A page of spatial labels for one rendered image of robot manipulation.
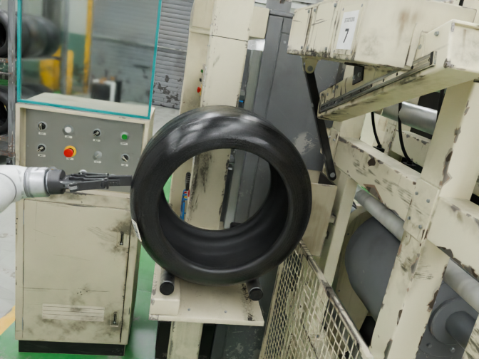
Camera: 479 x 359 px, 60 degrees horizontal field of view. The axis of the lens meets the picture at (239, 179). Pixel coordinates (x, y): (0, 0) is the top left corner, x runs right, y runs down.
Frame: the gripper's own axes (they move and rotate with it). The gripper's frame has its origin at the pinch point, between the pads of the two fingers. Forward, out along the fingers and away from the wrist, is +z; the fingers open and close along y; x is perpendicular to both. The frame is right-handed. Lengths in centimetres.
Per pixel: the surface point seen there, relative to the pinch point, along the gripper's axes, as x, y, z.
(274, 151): -11.5, -11.4, 44.6
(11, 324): 109, 84, -77
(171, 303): 36.2, -11.8, 14.5
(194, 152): -11.7, -11.9, 22.1
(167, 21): -86, 946, -16
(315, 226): 26, 18, 69
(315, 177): 12, 37, 74
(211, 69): -31.5, 25.1, 29.2
